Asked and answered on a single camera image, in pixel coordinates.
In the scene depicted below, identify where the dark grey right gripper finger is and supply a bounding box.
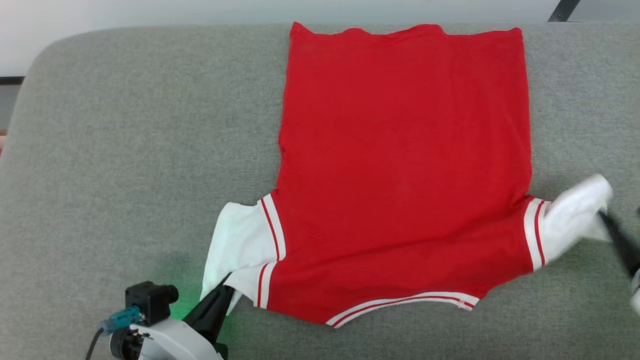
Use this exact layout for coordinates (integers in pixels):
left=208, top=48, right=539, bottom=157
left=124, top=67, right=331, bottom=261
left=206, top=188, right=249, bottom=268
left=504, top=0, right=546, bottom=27
left=597, top=209, right=640, bottom=279

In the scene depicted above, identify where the black slanted pole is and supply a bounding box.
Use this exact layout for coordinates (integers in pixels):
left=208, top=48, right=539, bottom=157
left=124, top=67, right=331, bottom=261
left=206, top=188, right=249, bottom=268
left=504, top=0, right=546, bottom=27
left=547, top=0, right=582, bottom=23

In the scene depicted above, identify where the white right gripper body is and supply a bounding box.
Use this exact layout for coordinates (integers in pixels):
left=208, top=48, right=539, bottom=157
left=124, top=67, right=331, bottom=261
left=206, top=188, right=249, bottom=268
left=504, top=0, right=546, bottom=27
left=629, top=269, right=640, bottom=317

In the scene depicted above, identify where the red and white garment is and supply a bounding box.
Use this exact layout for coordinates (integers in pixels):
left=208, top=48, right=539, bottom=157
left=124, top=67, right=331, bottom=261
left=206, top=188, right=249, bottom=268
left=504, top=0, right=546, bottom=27
left=200, top=21, right=615, bottom=329

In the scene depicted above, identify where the black left camera cable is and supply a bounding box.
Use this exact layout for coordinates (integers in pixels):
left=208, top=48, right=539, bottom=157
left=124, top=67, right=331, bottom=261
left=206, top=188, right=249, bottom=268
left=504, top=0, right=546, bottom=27
left=85, top=327, right=105, bottom=360

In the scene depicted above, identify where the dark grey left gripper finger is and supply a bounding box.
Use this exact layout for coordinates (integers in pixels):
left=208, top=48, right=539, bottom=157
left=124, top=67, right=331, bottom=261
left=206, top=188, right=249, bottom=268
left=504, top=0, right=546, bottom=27
left=193, top=286, right=237, bottom=347
left=182, top=272, right=234, bottom=327

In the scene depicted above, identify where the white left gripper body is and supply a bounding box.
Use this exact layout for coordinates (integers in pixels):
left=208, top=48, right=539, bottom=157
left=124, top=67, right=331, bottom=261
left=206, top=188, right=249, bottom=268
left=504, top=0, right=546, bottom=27
left=131, top=318, right=229, bottom=360

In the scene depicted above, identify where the teal left camera connector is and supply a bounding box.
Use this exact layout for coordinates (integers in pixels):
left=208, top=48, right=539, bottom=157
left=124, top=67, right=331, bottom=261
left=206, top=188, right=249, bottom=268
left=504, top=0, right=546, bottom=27
left=100, top=306, right=144, bottom=335

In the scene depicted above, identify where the grey fabric sofa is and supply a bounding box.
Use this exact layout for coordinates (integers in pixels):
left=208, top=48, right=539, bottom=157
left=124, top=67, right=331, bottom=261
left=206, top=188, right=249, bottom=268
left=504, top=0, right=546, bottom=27
left=0, top=22, right=640, bottom=360

